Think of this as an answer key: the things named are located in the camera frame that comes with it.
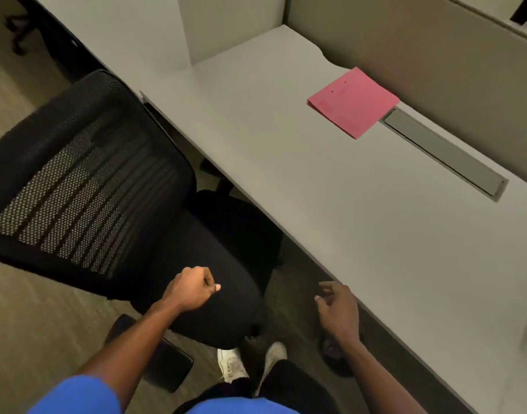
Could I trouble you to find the person's left hand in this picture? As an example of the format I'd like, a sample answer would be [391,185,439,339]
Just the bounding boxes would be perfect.
[162,266,222,315]

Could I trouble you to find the person's right hand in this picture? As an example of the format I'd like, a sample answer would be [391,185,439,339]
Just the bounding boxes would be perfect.
[315,281,361,345]

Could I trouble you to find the person's right forearm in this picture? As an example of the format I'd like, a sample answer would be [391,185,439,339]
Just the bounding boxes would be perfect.
[330,332,426,414]

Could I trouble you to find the person's left forearm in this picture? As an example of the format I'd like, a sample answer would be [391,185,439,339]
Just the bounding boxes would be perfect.
[75,296,185,411]

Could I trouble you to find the white shoe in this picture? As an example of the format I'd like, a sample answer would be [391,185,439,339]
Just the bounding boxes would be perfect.
[254,342,288,397]
[217,347,250,384]

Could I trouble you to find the black mesh office chair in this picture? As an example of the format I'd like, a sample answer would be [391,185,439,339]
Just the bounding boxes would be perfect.
[0,70,366,393]

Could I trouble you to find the blue shirt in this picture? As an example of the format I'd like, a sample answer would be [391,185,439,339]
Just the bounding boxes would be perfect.
[27,374,299,414]

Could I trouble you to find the pink paper folder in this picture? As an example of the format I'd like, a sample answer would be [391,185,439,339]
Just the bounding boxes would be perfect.
[307,66,400,139]

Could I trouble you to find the white desk divider panel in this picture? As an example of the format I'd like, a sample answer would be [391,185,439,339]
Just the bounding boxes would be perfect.
[177,0,288,68]

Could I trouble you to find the beige cubicle partition panel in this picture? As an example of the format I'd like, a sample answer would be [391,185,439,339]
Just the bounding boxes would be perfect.
[287,0,527,191]

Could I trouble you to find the grey desk cable cover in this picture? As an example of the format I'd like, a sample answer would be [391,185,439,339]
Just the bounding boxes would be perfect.
[379,107,509,202]

